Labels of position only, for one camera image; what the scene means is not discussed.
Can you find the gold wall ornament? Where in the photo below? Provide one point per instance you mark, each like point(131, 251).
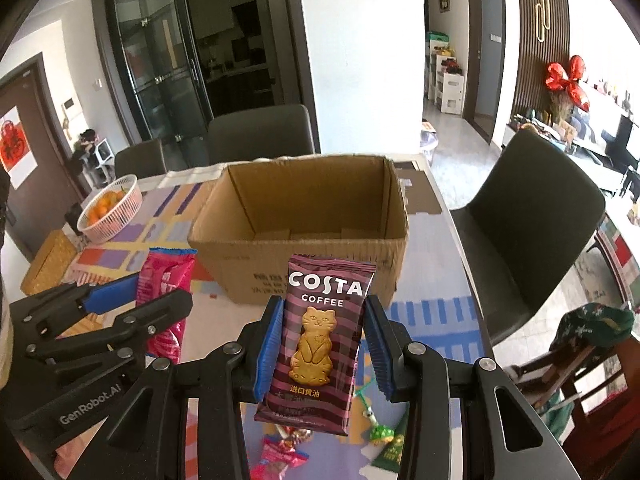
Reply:
point(543, 17)

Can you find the green floral cloth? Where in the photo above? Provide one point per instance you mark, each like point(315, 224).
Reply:
point(595, 325)

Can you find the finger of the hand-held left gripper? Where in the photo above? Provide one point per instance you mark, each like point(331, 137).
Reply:
point(112, 292)
point(150, 312)

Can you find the red paper door decoration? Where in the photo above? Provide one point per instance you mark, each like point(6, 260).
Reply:
point(12, 145)

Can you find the wooden chair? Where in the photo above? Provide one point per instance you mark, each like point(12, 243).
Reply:
point(575, 375)

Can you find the pile of oranges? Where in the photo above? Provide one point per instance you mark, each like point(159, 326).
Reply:
point(107, 205)

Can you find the Costa Coffee biscuit packet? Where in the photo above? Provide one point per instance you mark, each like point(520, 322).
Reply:
point(320, 330)

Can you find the green snack packet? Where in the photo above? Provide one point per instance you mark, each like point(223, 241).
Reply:
point(392, 452)

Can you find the brown cardboard box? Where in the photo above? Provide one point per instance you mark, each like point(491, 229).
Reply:
point(310, 205)

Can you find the white plastic fruit basket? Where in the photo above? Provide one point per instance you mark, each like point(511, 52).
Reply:
point(117, 220)

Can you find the pink snack packet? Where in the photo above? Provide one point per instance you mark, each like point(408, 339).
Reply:
point(165, 270)

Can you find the tan woven stool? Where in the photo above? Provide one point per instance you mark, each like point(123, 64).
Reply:
point(47, 262)

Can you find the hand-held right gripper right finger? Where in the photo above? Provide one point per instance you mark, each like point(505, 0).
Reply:
point(381, 355)

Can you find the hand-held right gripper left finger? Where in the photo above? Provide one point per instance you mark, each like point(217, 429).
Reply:
point(267, 355)

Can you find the black-framed glass doors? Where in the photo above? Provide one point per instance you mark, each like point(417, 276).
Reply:
point(160, 60)

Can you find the small framed wall picture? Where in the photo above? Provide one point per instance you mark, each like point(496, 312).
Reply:
point(443, 2)

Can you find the pink candy packet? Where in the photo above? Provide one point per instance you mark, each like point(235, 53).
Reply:
point(280, 460)

